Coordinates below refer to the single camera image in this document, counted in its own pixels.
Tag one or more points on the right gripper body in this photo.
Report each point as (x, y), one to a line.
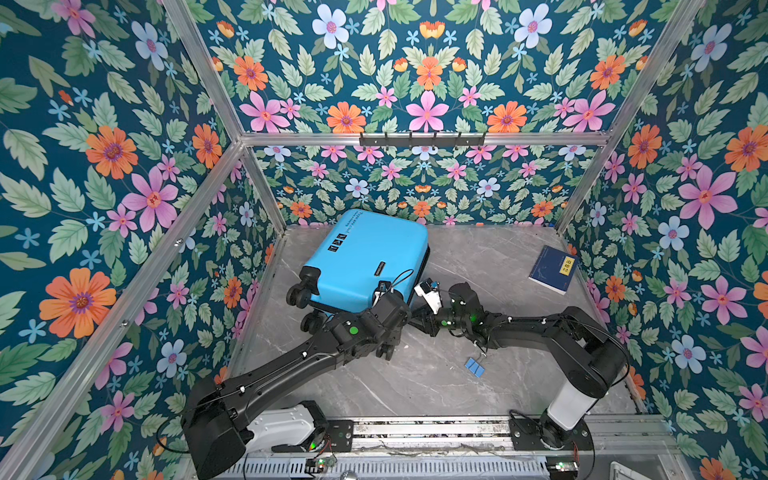
(446, 320)

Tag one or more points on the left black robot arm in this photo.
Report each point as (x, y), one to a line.
(216, 419)

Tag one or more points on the metal hook rail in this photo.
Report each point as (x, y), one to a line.
(407, 140)

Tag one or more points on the dark blue book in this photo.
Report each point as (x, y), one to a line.
(554, 269)

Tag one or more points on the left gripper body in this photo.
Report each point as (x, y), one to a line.
(393, 337)

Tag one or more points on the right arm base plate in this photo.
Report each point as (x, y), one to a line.
(529, 434)

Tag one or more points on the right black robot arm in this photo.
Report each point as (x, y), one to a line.
(591, 360)

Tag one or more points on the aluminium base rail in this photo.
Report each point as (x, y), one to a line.
(616, 437)

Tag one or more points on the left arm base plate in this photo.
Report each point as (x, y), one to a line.
(333, 435)

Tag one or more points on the blue binder clip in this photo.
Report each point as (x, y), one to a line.
(475, 365)

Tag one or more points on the blue suitcase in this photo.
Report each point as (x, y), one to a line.
(364, 255)

